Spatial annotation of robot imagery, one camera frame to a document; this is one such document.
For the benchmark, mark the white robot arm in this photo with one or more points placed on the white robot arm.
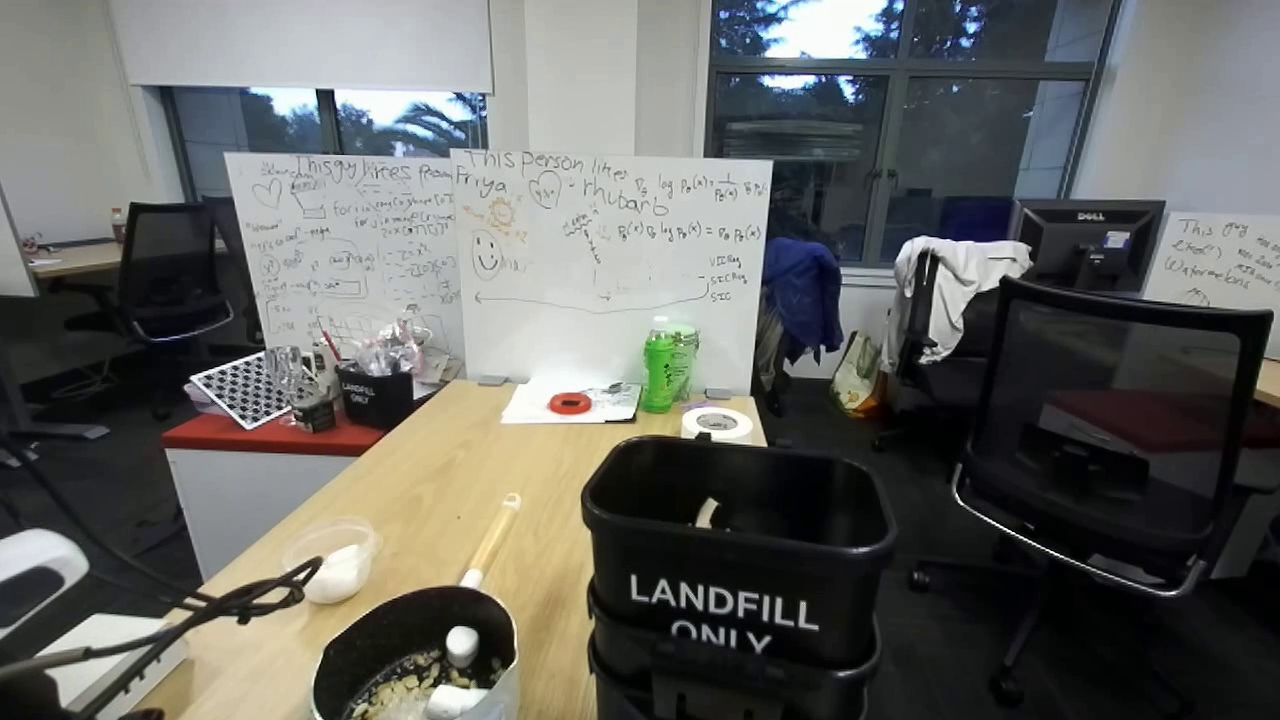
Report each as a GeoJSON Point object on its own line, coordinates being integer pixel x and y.
{"type": "Point", "coordinates": [36, 572]}

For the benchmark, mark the green soap bottle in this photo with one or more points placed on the green soap bottle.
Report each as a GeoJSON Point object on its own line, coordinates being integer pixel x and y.
{"type": "Point", "coordinates": [668, 359]}

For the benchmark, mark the red tape roll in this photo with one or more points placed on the red tape roll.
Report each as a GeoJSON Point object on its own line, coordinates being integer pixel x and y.
{"type": "Point", "coordinates": [570, 401]}

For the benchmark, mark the white tape roll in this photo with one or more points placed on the white tape roll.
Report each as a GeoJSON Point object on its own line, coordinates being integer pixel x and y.
{"type": "Point", "coordinates": [725, 424]}

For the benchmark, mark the large whiteboard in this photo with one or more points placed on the large whiteboard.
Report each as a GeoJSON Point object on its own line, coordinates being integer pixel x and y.
{"type": "Point", "coordinates": [523, 264]}

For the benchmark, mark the black landfill bin on table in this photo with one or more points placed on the black landfill bin on table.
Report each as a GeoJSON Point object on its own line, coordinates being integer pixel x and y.
{"type": "Point", "coordinates": [733, 583]}

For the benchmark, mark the black landfill bin on shelf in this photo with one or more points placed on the black landfill bin on shelf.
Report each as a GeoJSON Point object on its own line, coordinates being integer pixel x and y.
{"type": "Point", "coordinates": [376, 401]}

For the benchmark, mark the red top white cabinet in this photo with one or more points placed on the red top white cabinet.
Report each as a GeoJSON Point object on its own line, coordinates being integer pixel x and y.
{"type": "Point", "coordinates": [242, 481]}

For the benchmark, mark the black mesh office chair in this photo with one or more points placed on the black mesh office chair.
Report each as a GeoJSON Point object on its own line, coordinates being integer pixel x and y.
{"type": "Point", "coordinates": [1105, 445]}

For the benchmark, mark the black computer monitor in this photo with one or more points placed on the black computer monitor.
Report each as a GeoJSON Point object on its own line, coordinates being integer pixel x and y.
{"type": "Point", "coordinates": [1089, 244]}

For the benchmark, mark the white rectangular box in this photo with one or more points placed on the white rectangular box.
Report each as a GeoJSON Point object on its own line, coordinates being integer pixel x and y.
{"type": "Point", "coordinates": [111, 686]}

